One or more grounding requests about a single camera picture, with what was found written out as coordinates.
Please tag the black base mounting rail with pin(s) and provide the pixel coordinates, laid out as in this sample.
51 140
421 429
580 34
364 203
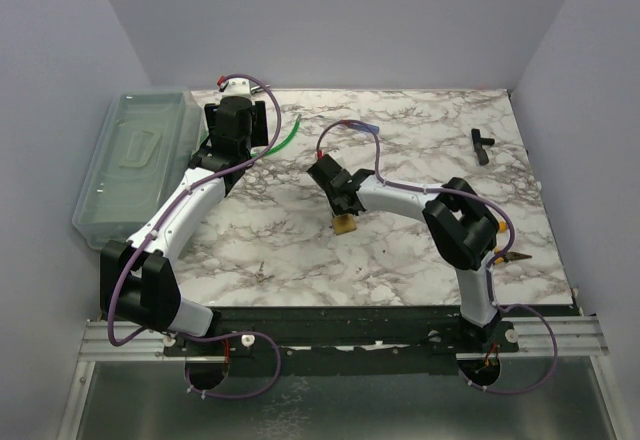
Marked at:
346 341

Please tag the black T-shaped tool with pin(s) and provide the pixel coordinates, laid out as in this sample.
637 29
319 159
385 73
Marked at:
480 144

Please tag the blue red small screwdriver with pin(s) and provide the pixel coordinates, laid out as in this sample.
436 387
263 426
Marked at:
361 126

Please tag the green cable lock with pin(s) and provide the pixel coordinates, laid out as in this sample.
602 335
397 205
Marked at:
294 130

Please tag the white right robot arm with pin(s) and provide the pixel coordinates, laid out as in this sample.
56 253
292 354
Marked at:
462 228

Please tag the clear plastic storage box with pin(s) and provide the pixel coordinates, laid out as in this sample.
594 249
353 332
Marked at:
146 142

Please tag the yellow handled pliers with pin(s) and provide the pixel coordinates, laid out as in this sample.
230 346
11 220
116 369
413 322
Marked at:
510 256

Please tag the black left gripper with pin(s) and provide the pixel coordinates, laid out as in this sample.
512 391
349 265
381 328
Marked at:
258 135

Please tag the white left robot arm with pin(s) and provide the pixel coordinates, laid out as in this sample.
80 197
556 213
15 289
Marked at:
137 279

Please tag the brass padlock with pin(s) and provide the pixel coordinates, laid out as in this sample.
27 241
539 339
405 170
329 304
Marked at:
343 224

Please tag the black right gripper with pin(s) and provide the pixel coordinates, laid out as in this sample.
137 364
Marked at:
337 211

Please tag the spare silver keys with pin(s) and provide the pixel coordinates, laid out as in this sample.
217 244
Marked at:
261 275

